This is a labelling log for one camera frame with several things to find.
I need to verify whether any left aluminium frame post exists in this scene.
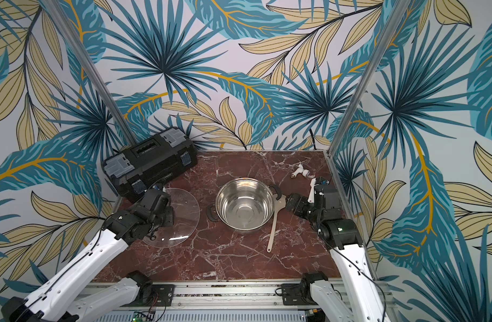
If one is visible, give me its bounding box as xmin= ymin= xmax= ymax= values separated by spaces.
xmin=42 ymin=0 xmax=137 ymax=145

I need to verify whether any black plastic toolbox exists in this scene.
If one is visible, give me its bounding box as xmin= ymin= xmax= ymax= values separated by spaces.
xmin=102 ymin=128 xmax=197 ymax=203

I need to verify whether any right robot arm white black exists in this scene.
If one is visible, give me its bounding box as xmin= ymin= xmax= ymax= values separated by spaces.
xmin=286 ymin=183 xmax=390 ymax=321

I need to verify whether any aluminium frame post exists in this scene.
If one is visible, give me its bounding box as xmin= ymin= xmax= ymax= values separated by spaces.
xmin=327 ymin=0 xmax=410 ymax=158
xmin=42 ymin=0 xmax=137 ymax=145

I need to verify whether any stainless steel pot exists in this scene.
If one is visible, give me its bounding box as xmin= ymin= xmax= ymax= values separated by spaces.
xmin=206 ymin=178 xmax=286 ymax=233

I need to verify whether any green circuit board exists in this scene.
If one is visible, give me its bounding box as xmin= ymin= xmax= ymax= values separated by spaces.
xmin=131 ymin=311 xmax=156 ymax=322

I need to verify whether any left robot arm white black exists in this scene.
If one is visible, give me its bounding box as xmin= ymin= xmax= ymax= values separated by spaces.
xmin=1 ymin=186 xmax=174 ymax=321

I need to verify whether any right aluminium frame post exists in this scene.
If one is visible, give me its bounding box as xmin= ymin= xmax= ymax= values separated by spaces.
xmin=327 ymin=0 xmax=410 ymax=158

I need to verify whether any glass pot lid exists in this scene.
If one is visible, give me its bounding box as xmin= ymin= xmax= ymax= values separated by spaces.
xmin=143 ymin=188 xmax=200 ymax=249

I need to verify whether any white faucet tap fitting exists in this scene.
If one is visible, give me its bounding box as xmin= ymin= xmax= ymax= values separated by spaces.
xmin=290 ymin=164 xmax=315 ymax=179

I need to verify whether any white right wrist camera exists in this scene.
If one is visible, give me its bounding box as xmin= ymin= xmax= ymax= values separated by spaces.
xmin=308 ymin=178 xmax=317 ymax=204

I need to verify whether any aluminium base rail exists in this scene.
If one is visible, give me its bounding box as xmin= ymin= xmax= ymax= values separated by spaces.
xmin=78 ymin=279 xmax=400 ymax=322

